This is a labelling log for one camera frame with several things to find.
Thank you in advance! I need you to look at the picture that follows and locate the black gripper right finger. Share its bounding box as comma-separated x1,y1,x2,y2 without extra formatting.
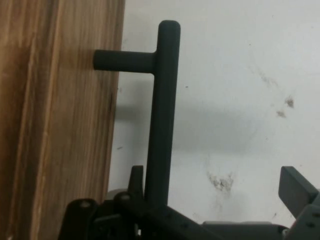
278,166,320,240

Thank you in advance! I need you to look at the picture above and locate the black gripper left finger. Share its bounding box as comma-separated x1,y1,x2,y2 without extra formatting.
63,164,208,240

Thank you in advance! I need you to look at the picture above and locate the wooden drawer with black handle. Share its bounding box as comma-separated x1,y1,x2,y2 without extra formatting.
14,0,181,240

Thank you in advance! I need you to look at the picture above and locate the brown wooden drawer cabinet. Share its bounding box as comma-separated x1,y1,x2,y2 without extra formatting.
0,0,61,240

